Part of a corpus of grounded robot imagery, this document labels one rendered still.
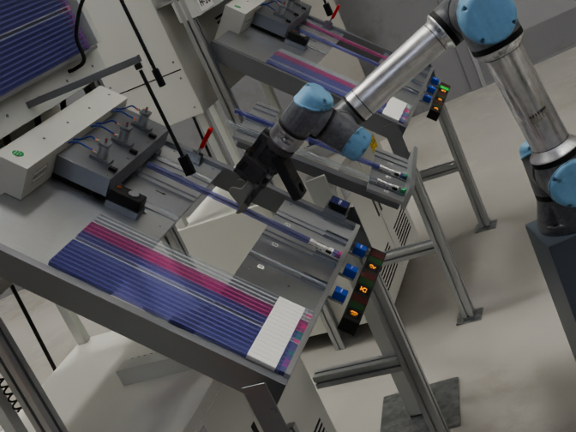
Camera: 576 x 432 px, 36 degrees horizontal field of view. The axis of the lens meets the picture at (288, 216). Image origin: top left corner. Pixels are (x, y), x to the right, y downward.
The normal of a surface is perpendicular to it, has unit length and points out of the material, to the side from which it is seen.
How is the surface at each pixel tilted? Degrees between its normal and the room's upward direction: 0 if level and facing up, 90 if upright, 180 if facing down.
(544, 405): 0
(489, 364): 0
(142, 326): 90
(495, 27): 82
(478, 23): 82
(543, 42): 90
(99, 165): 44
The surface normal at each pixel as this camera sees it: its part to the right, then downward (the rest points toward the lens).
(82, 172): -0.27, 0.42
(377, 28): 0.07, 0.29
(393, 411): -0.40, -0.87
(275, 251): 0.32, -0.81
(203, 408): 0.87, -0.27
